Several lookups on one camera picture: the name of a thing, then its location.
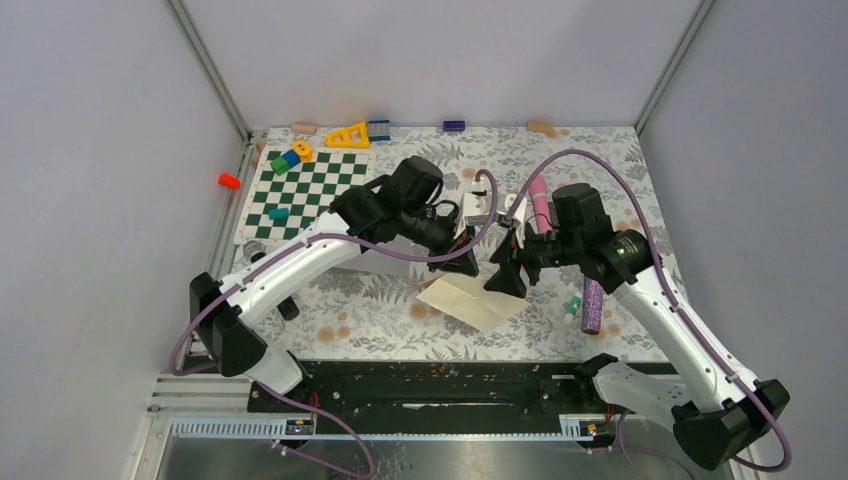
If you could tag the red cylinder block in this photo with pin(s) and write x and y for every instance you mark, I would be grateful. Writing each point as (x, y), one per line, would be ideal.
(229, 181)

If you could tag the dark blue lego brick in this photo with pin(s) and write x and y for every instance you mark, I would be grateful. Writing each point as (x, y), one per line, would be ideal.
(453, 125)

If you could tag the green white glue stick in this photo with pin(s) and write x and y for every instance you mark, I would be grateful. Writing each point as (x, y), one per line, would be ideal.
(572, 309)

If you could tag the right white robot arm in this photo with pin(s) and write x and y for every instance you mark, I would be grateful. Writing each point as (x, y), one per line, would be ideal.
(722, 407)

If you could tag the left wooden cylinder peg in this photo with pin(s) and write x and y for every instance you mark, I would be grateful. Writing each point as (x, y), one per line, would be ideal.
(303, 129)

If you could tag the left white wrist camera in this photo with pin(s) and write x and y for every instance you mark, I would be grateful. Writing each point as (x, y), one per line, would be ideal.
(474, 210)

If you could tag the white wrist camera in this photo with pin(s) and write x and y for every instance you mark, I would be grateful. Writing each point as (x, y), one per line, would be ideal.
(474, 210)
(512, 214)

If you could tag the purple glitter microphone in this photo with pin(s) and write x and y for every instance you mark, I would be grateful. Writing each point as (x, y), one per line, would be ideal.
(592, 307)

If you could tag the blue cube block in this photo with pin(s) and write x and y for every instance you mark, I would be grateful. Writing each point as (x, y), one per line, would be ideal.
(291, 158)

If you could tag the wooden cylinder peg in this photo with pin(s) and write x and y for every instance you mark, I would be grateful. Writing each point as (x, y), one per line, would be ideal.
(542, 128)
(303, 129)

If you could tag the orange ring toy block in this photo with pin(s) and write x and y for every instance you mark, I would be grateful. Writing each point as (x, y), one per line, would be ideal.
(304, 151)

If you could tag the black grey microphone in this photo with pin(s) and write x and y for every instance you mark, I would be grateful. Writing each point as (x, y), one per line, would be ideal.
(255, 252)

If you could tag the teal small block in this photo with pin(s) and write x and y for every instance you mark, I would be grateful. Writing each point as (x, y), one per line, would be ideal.
(278, 214)

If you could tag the yellow triangle toy block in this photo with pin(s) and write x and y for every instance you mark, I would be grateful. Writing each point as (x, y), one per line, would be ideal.
(352, 137)

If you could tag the pink marker pen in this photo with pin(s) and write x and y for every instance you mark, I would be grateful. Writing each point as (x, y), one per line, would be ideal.
(539, 196)

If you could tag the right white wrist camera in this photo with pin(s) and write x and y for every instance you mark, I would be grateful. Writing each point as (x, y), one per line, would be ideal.
(512, 214)

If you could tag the green cube block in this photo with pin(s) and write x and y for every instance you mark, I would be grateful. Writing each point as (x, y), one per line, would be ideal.
(279, 165)

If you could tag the green white chessboard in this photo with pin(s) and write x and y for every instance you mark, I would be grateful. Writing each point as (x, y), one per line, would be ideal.
(307, 191)

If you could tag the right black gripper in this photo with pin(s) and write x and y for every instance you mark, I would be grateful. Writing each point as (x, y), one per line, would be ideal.
(507, 280)

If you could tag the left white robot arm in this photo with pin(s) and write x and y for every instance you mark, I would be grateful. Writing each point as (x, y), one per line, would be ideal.
(225, 312)

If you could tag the floral patterned table mat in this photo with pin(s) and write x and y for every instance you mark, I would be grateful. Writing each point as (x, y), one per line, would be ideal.
(349, 315)

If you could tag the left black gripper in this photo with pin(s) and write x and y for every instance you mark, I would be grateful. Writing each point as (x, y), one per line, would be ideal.
(463, 264)

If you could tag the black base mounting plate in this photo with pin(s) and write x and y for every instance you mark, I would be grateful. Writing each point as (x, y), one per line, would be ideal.
(451, 398)

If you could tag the right wooden cylinder peg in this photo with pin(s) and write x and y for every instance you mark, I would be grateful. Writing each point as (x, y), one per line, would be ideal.
(542, 128)

